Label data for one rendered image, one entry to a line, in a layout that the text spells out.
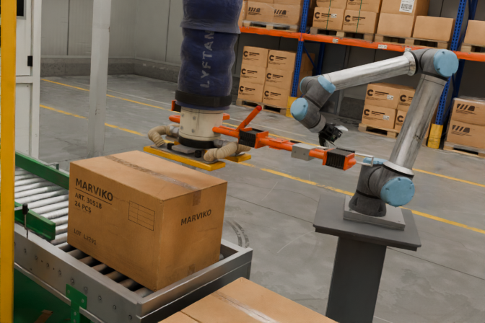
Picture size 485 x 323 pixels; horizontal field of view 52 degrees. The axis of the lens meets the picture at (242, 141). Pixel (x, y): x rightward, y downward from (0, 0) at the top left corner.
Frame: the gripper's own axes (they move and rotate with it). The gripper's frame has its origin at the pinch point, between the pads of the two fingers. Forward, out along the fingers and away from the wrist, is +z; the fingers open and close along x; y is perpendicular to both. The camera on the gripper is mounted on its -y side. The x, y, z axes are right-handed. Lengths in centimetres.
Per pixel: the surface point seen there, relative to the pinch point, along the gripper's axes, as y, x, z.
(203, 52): -2, -6, -88
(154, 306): 17, -96, -57
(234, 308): 27, -83, -30
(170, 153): -5, -45, -74
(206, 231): -5, -67, -35
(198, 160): 7, -41, -69
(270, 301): 29, -75, -16
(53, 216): -88, -111, -59
